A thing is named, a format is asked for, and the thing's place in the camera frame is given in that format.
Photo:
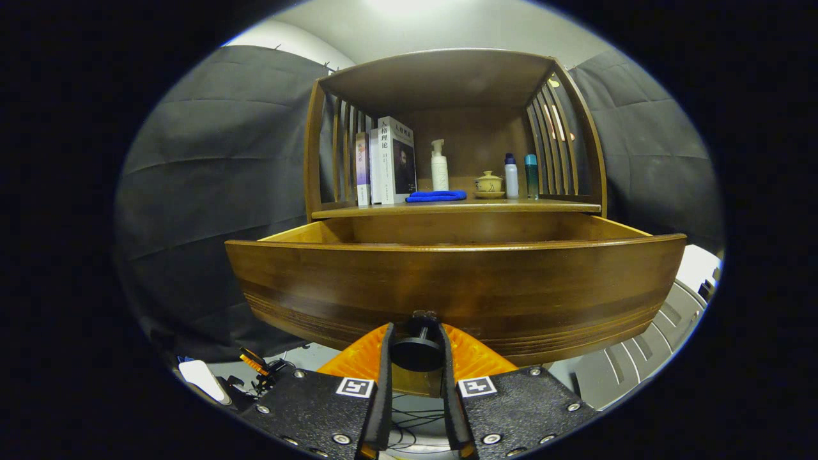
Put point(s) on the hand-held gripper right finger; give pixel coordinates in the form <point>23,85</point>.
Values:
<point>455,415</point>

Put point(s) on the purple spine book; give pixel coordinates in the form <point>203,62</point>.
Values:
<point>362,172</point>

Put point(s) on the orange black hand tool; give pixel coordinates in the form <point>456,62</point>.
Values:
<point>255,365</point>

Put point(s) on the blue folded cloth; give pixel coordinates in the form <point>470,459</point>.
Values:
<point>434,196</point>

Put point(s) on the large white portrait book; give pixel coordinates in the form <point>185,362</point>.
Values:
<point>399,166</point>

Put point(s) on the teal bottle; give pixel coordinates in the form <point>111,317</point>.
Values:
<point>532,179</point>

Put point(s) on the wooden countertop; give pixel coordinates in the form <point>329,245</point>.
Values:
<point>486,204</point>

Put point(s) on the white bottle blue cap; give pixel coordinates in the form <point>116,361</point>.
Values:
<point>511,179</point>

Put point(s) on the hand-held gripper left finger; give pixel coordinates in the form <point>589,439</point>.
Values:
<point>381,409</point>

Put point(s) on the wooden drawer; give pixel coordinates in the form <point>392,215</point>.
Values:
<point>511,281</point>

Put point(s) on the yellow lidded teacup with saucer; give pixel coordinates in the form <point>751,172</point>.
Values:
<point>489,185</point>

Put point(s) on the wooden cabinet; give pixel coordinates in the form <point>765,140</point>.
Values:
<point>447,76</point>

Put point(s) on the large ceiling light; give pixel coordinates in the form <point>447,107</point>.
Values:
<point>422,5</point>

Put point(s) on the white plastic object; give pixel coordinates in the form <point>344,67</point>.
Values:
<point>203,380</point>

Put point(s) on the black drawer knob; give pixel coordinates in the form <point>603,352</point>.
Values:
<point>416,354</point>

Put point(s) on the grey filing cabinet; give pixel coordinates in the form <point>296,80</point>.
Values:
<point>639,358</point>

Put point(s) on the white pump bottle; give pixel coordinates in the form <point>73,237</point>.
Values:
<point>439,172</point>

